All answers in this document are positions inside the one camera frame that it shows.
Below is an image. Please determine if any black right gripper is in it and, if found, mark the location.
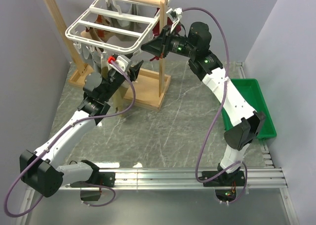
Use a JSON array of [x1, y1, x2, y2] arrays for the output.
[[141, 26, 197, 59]]

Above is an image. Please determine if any tan underwear with white waistband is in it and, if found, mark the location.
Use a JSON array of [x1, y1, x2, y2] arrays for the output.
[[101, 54, 136, 114]]

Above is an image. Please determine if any white plastic clip hanger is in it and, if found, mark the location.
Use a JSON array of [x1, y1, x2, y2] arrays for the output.
[[65, 0, 171, 56]]

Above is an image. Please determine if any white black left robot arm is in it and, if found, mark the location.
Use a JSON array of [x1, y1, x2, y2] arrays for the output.
[[19, 60, 143, 197]]

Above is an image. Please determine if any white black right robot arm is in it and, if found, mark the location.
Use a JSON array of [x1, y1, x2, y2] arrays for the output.
[[141, 22, 266, 186]]

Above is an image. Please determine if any dark red underwear hanging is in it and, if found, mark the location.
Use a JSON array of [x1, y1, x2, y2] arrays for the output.
[[150, 17, 172, 62]]

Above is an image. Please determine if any grey underwear hanging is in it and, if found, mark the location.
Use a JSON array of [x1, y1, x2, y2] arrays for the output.
[[76, 4, 141, 73]]

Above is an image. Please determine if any brown patterned underwear hanging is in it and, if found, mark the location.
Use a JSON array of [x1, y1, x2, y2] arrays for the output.
[[80, 14, 112, 42]]

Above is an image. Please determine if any green plastic bin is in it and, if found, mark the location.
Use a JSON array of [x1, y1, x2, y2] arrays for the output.
[[228, 78, 277, 139]]

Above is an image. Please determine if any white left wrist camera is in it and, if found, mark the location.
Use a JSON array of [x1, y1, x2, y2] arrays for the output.
[[108, 55, 131, 72]]

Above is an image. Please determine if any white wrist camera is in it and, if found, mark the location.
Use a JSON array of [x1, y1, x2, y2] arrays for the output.
[[108, 55, 131, 72], [166, 7, 183, 30]]

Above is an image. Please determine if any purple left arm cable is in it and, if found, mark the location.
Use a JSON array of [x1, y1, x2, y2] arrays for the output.
[[3, 62, 136, 217]]

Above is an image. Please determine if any wooden drying rack frame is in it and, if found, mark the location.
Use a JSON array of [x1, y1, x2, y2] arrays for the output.
[[44, 0, 171, 112]]

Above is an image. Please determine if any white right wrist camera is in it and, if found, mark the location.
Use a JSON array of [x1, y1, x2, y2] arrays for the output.
[[166, 7, 183, 30]]

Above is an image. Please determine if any aluminium mounting rail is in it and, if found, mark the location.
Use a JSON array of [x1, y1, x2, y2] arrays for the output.
[[16, 168, 299, 225]]

